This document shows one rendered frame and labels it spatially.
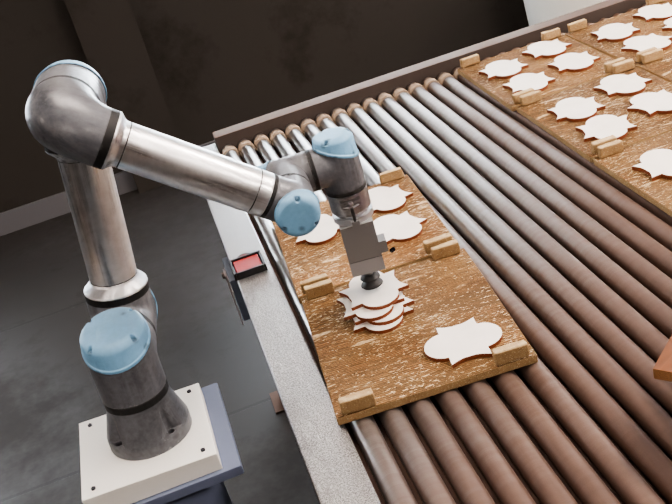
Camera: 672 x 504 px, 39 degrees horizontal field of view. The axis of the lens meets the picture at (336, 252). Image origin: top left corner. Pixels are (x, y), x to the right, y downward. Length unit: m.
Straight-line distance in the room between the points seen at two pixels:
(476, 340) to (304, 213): 0.38
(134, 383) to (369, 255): 0.48
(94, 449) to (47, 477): 1.63
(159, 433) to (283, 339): 0.33
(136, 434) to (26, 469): 1.83
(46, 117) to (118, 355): 0.40
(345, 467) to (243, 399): 1.84
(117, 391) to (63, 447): 1.86
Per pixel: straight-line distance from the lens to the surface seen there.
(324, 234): 2.10
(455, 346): 1.64
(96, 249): 1.68
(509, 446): 1.48
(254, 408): 3.26
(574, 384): 1.57
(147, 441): 1.67
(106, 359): 1.60
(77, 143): 1.47
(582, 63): 2.74
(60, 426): 3.60
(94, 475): 1.71
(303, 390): 1.69
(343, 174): 1.65
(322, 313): 1.84
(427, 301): 1.79
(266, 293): 2.01
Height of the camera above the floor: 1.90
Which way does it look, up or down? 28 degrees down
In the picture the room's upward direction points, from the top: 16 degrees counter-clockwise
